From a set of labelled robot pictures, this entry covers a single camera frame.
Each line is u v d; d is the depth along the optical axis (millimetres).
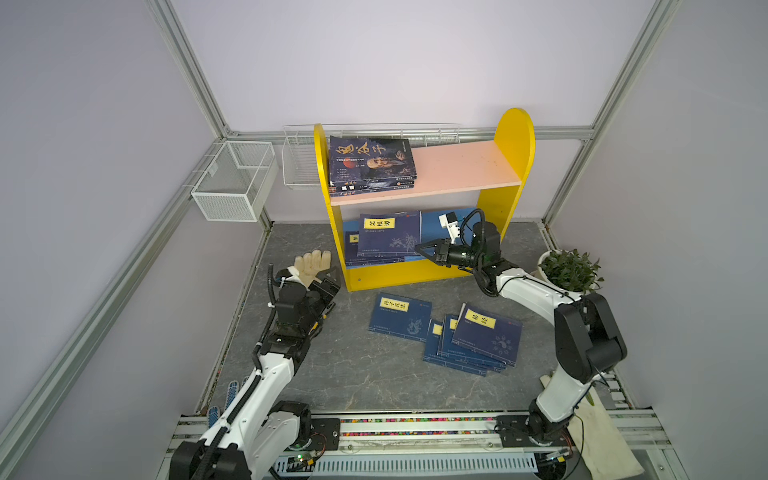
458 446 738
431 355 858
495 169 787
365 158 727
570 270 845
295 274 732
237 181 992
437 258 754
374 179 694
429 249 805
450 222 789
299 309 598
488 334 872
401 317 941
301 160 674
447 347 861
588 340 476
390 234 843
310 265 1080
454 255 758
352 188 705
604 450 710
